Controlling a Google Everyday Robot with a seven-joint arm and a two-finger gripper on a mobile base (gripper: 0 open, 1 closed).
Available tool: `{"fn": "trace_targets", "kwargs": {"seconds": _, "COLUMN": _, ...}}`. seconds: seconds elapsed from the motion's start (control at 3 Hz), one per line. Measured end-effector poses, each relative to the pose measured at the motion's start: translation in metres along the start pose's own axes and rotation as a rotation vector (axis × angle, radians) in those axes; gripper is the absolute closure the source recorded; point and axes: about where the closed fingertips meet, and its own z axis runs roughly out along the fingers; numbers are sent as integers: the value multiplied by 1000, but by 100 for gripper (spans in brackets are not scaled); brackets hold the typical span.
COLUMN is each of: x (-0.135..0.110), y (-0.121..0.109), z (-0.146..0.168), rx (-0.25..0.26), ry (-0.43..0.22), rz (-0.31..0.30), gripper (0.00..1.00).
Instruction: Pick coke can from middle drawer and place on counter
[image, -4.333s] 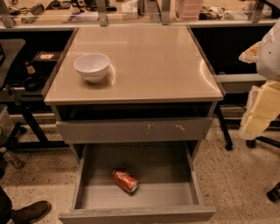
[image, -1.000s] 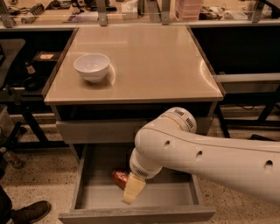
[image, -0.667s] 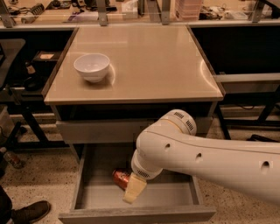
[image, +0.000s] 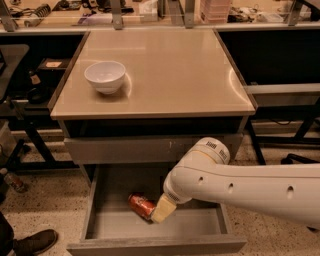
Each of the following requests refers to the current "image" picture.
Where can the white bowl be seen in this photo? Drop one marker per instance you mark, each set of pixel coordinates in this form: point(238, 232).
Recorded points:
point(105, 77)

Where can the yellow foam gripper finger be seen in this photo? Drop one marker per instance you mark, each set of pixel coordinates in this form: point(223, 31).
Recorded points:
point(163, 209)

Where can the brown shoe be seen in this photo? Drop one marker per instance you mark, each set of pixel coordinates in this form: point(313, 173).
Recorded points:
point(35, 244)

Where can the grey cabinet with counter top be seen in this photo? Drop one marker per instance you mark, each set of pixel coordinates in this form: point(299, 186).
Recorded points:
point(179, 82)

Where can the plastic bottle on floor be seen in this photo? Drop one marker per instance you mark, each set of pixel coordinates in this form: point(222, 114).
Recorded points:
point(13, 180)

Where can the open grey middle drawer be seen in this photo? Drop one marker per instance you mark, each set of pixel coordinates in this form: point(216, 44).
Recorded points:
point(111, 228)

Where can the closed grey top drawer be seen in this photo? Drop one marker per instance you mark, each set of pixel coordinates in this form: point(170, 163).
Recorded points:
point(132, 149)

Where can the black office chair base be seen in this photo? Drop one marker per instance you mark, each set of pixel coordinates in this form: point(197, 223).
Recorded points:
point(290, 158)

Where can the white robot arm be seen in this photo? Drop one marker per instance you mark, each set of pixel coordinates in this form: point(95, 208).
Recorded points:
point(204, 173)

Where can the black desk frame left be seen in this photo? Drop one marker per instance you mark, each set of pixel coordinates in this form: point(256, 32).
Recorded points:
point(11, 56)

